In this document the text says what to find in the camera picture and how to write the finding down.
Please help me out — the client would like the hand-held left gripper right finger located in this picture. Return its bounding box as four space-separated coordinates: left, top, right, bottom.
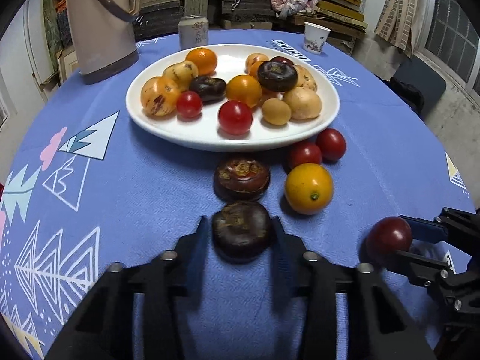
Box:
271 215 437 360

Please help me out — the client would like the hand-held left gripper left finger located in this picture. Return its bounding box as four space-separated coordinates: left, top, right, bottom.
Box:
45 215 209 360

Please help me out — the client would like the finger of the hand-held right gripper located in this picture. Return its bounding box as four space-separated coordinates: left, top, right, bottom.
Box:
384 249 480 314
399 207 480 250

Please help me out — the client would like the white oval plate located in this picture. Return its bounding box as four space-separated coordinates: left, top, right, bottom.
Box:
125 44 341 152

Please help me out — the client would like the red tomato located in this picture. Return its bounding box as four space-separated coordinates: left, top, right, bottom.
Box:
176 91 203 119
218 100 253 136
316 128 347 162
287 140 323 169

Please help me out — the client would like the small round tan fruit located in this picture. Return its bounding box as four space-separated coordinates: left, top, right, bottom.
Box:
261 98 292 125

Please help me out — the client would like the smooth tan pepino melon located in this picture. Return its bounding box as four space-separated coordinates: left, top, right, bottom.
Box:
282 86 322 120

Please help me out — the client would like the orange-yellow tomato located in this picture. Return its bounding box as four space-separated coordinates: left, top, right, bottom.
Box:
284 163 334 215
226 74 263 108

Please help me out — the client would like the striped tan pepino melon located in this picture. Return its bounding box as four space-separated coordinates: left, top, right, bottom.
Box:
293 65 318 92

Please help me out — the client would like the large mandarin orange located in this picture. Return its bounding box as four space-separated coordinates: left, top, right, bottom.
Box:
185 47 218 76

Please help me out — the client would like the blue printed tablecloth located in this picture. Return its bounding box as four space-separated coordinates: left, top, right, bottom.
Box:
0 29 475 360

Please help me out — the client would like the black bag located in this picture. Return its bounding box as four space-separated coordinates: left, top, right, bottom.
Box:
390 77 426 115

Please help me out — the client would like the barred window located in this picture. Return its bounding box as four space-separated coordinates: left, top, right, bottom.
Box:
416 0 480 94

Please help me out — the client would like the white paper cup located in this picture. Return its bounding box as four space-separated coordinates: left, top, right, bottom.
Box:
304 22 331 55

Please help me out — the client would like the silver drink can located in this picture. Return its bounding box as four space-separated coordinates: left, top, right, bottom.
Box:
178 15 209 50

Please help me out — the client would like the brick-patterned hanging sheet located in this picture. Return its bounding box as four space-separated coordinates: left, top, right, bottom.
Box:
374 0 437 57

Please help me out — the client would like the framed picture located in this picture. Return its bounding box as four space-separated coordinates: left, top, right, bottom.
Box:
56 45 81 83

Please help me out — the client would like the beige thermos flask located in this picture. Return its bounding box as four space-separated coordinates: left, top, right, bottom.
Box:
64 0 140 85

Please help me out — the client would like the stack of dark wooden crates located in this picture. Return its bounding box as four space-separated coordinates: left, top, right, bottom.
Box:
221 0 276 29

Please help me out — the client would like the pink plastic bag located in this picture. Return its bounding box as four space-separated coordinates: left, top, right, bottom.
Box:
270 0 319 17

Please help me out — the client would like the stack of patterned boxes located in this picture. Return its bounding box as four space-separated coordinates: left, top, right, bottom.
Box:
41 0 72 57

